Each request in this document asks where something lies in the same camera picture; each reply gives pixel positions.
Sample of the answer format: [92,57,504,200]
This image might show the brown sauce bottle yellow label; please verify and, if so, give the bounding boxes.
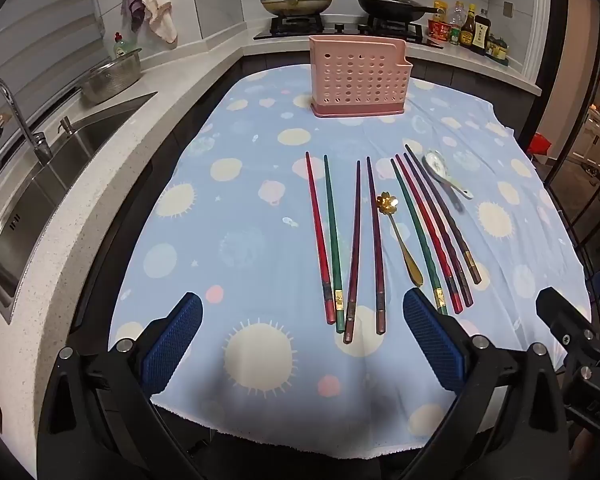
[460,4,477,48]

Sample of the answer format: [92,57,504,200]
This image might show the green chopstick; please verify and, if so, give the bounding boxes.
[390,158,449,317]
[323,155,346,333]

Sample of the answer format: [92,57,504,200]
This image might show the chrome kitchen faucet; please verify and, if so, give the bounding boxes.
[0,75,53,166]

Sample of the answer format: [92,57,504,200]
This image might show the dark purple chopstick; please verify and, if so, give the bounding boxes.
[403,154,475,308]
[404,143,482,285]

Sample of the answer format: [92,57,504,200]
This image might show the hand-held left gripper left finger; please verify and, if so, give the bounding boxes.
[36,291,211,480]

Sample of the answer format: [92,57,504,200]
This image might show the purple hanging cloth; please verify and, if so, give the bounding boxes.
[121,0,148,31]

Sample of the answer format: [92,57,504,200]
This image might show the black wok with lid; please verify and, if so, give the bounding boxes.
[356,0,446,22]

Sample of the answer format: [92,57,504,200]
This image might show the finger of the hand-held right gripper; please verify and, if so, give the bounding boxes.
[536,286,599,349]

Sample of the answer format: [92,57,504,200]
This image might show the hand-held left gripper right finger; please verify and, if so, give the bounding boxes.
[395,287,576,480]

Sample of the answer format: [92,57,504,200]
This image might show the red chopstick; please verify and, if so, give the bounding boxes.
[305,151,337,324]
[395,154,464,315]

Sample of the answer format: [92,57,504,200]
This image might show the black gas stove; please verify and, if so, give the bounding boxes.
[252,12,426,43]

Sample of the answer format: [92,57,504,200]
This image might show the blue patterned tablecloth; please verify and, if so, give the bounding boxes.
[109,67,593,461]

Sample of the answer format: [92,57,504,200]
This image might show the metal colander bowl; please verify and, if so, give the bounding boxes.
[80,49,143,106]

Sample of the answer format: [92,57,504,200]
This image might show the dark soy sauce bottle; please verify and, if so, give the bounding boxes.
[472,16,493,55]

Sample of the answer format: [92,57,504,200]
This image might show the white ceramic spoon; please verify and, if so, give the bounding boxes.
[424,149,474,201]

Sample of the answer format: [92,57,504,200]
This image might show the dark maroon chopstick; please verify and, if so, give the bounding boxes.
[343,160,362,345]
[366,156,387,336]

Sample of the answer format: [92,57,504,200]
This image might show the green dish soap bottle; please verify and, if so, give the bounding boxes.
[111,31,131,61]

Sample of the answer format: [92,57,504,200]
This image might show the red bag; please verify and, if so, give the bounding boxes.
[527,131,553,158]

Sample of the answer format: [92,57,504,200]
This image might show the gold flower spoon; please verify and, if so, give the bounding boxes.
[376,191,425,288]

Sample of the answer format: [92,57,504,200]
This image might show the stainless steel sink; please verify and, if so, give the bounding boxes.
[0,91,158,311]

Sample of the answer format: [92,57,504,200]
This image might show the white hanging towel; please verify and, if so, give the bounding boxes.
[130,0,178,45]

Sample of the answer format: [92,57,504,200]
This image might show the pink perforated utensil holder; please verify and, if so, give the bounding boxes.
[308,35,415,120]

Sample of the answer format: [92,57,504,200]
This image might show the small dark condiment jars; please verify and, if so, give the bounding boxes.
[485,35,511,61]

